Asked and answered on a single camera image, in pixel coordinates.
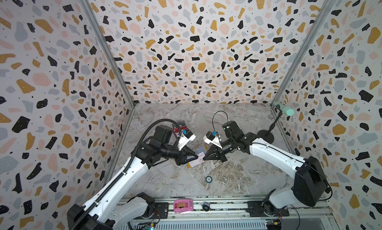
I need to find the yellow leather card holder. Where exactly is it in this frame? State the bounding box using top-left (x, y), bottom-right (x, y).
top-left (195, 146), bottom-right (208, 155)

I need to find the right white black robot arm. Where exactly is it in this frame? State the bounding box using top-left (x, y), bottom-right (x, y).
top-left (203, 120), bottom-right (329, 216)

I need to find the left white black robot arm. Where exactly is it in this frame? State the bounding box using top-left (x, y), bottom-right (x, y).
top-left (67, 121), bottom-right (198, 230)

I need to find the clear acrylic card box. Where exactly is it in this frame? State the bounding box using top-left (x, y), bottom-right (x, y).
top-left (172, 120), bottom-right (188, 133)

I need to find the black microphone stand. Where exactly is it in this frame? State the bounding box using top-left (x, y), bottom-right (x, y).
top-left (257, 111), bottom-right (283, 144)

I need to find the pink tape dispenser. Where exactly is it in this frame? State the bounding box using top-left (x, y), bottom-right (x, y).
top-left (173, 199), bottom-right (194, 214)

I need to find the small black knob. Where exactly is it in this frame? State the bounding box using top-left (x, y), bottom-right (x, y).
top-left (202, 202), bottom-right (210, 212)

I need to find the green circuit board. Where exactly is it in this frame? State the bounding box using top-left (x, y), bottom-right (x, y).
top-left (142, 223), bottom-right (157, 230)

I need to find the right circuit board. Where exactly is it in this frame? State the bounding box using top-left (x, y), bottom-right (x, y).
top-left (266, 219), bottom-right (282, 230)

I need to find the left black corrugated cable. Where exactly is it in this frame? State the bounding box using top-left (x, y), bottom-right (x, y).
top-left (70, 118), bottom-right (182, 230)

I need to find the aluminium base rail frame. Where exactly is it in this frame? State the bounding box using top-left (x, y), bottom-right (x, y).
top-left (118, 196), bottom-right (339, 230)

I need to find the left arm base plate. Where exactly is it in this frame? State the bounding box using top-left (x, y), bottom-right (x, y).
top-left (134, 202), bottom-right (169, 221)

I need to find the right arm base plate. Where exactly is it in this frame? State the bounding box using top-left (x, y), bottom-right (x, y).
top-left (246, 201), bottom-right (289, 218)

